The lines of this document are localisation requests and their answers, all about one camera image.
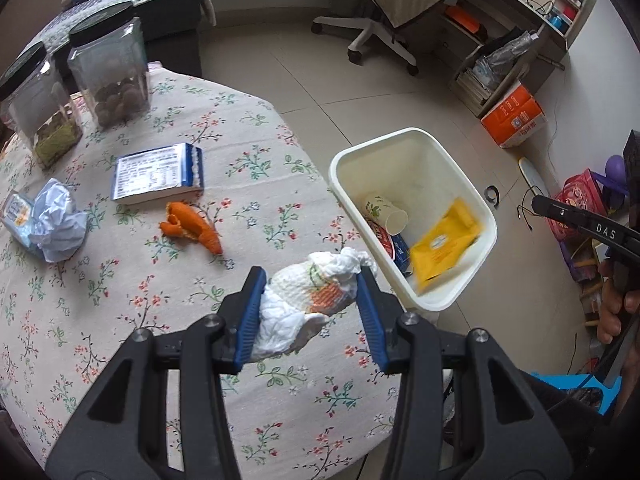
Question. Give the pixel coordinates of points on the white flat object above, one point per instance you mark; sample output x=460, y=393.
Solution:
x=532, y=177

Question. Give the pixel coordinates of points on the black band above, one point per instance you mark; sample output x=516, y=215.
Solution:
x=496, y=192

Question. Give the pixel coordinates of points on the small blue white tissue packet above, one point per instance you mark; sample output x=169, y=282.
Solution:
x=15, y=210

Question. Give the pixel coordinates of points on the stack of books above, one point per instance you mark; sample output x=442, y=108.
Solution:
x=472, y=87

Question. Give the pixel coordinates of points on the white plastic bin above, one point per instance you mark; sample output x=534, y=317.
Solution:
x=425, y=170

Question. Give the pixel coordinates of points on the clear jar with green contents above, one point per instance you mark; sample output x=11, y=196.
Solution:
x=35, y=110

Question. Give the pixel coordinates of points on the purple toy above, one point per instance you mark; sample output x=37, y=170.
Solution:
x=615, y=170

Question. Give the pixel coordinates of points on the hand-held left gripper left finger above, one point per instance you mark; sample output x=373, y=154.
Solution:
x=250, y=320

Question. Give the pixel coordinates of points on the red snack wrapper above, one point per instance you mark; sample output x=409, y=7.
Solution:
x=382, y=237

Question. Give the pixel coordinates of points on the blue plastic stool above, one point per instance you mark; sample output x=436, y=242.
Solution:
x=555, y=380

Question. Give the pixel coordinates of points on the blue and white box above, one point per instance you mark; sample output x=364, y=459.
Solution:
x=150, y=172

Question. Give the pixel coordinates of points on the dark bench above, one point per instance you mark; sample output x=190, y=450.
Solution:
x=170, y=35

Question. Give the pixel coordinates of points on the person's right hand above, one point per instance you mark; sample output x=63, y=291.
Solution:
x=612, y=315

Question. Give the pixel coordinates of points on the floral tablecloth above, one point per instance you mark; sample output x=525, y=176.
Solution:
x=125, y=285

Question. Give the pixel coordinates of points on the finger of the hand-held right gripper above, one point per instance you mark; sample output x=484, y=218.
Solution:
x=600, y=227
x=634, y=160

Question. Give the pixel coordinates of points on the clear jar with brown nuts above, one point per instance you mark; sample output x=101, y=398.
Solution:
x=107, y=70

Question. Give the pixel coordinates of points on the small blue box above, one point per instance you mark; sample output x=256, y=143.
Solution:
x=559, y=19

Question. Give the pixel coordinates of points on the clear plastic bag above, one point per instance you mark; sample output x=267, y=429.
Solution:
x=505, y=55

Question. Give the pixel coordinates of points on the white tissue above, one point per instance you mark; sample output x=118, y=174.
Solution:
x=290, y=310

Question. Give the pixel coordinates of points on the yellow snack packet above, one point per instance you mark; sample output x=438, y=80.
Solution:
x=440, y=245

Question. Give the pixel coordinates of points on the crumpled pale blue paper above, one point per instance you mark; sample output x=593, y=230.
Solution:
x=55, y=220

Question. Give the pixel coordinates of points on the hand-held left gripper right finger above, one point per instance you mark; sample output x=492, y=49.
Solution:
x=372, y=320

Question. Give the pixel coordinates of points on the orange toy lobster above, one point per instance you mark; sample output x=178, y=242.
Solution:
x=192, y=225

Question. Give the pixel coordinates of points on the blue milk carton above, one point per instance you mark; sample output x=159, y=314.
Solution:
x=400, y=252

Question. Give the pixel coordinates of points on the leaf print paper cup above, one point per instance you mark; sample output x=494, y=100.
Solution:
x=387, y=212

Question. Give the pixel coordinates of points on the orange and white carton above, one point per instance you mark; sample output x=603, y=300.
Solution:
x=512, y=115

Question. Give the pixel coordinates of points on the orange box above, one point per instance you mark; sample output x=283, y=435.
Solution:
x=465, y=20

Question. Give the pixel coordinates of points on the white office chair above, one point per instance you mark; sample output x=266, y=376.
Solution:
x=370, y=25

